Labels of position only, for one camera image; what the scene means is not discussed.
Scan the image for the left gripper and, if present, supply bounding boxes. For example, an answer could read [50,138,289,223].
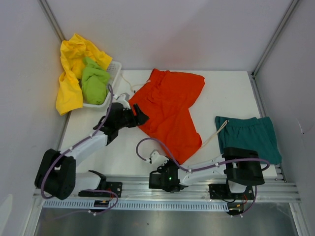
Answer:
[116,104,149,130]

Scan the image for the right aluminium frame post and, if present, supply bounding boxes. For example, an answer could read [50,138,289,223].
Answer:
[251,0,302,79]

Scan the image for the aluminium mounting rail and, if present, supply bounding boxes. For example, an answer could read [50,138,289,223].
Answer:
[33,175,302,204]

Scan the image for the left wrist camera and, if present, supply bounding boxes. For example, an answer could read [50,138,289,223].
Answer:
[114,93,131,109]

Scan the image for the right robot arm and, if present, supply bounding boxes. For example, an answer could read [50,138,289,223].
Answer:
[149,147,270,199]

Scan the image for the left aluminium frame post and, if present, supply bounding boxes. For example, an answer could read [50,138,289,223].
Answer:
[38,0,65,42]

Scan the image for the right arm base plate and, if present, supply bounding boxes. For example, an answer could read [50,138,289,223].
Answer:
[208,183,254,202]

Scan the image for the aluminium frame post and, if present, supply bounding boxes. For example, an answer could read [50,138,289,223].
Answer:
[251,0,302,79]
[38,0,65,42]

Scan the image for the yellow shorts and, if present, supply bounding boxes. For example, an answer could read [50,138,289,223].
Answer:
[56,33,113,116]

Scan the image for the orange shorts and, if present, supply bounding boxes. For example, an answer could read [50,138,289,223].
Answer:
[129,69,205,164]

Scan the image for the white plastic basket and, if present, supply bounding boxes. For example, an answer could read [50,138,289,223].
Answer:
[83,61,122,109]

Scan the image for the teal green shorts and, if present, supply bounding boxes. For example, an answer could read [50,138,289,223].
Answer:
[202,116,282,165]

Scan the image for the lime green shorts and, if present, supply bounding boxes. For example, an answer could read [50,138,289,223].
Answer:
[81,57,111,105]

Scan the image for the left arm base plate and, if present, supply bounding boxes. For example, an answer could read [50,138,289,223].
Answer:
[78,181,123,198]

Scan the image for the slotted cable duct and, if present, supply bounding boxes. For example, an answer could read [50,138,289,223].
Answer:
[43,200,228,212]

